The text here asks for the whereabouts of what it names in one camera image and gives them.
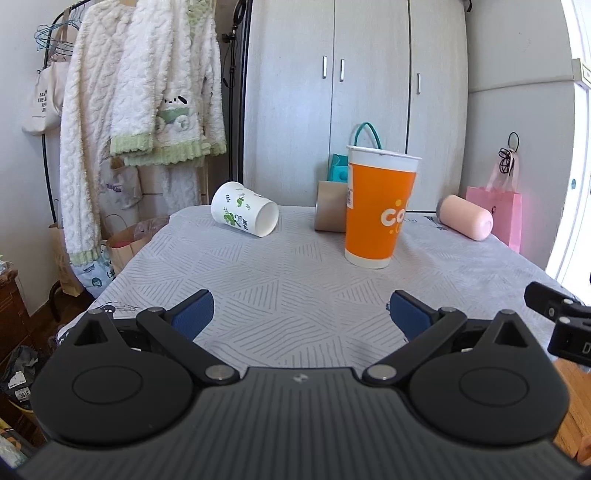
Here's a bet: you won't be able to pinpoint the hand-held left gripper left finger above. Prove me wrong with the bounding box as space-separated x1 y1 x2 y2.
68 289 241 385

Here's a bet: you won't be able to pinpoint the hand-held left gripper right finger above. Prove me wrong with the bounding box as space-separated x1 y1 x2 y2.
363 290 533 387

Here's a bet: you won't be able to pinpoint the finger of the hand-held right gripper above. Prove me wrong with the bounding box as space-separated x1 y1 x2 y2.
525 281 583 320

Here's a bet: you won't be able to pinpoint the white cup with green print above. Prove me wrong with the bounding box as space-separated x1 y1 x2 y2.
211 181 280 238

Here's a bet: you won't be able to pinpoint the orange paper cup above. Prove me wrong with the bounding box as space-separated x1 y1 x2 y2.
344 145 423 270

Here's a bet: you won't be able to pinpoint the pink cup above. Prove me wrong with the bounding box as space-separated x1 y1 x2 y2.
436 195 494 241

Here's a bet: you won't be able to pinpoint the brown paper cup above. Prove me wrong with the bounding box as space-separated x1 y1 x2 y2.
314 180 348 233

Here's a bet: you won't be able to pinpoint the brown paper bag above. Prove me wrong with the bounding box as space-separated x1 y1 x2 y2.
107 222 160 277

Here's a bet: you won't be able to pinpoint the pink gift bag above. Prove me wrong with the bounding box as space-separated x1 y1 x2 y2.
465 148 523 254

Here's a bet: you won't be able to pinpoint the white and blue printed bag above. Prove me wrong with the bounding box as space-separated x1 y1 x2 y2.
78 254 116 297

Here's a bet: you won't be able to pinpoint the tote bag with purple print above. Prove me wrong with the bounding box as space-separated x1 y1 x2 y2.
99 156 144 217

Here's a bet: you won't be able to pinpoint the teal gift bag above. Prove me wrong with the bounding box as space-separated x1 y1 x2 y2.
328 122 384 184

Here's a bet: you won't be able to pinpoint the wooden cabinet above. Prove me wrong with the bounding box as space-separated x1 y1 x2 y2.
0 270 32 370

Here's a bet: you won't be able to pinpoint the white fluffy robe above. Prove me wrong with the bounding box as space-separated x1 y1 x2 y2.
59 0 204 259

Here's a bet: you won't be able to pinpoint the black clothes rack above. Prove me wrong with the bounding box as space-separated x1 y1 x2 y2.
41 0 100 319

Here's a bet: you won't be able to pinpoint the grey wardrobe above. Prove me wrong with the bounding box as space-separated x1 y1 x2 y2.
243 0 470 214

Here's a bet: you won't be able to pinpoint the white and green pajama top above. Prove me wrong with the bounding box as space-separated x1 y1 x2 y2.
109 0 228 167

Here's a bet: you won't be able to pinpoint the black light stand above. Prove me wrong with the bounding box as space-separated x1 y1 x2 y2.
219 0 254 183

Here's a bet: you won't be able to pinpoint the white canvas tote bag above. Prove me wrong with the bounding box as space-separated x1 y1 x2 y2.
22 58 72 136

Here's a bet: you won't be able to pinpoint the wire clothes hangers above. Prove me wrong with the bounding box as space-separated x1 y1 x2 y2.
34 6 81 56

